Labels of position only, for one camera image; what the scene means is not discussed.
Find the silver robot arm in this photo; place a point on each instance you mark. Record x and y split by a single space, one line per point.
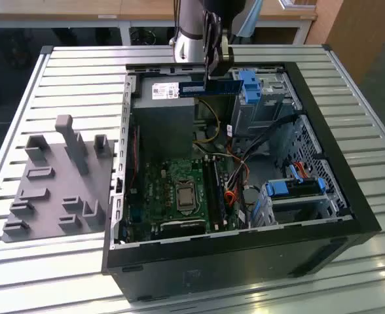
189 32

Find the black RAM slot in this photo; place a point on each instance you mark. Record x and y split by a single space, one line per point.
209 193

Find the blue drive carrier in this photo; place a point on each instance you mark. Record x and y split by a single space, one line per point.
249 85

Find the metal drive cage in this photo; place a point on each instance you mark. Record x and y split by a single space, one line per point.
261 114

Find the grey power supply unit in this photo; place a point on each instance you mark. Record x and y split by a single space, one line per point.
163 131

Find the wooden cabinet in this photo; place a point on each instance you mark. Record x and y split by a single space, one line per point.
359 32

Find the green motherboard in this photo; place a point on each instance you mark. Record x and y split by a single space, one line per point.
156 183

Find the silver CPU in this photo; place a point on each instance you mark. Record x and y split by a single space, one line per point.
185 198

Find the hard disk in blue carrier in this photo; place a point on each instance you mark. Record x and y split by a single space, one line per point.
279 189

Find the metal disk bay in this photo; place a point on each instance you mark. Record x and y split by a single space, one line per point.
264 212

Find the black graphics card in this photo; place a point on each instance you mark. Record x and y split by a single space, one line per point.
182 227

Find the black PC case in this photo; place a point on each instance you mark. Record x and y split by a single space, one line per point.
245 261

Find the grey parts rack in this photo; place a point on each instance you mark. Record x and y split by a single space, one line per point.
58 196

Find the CPU socket metal frame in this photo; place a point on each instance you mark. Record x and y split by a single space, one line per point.
195 196

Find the wooden desk white frame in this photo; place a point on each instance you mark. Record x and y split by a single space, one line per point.
48 10

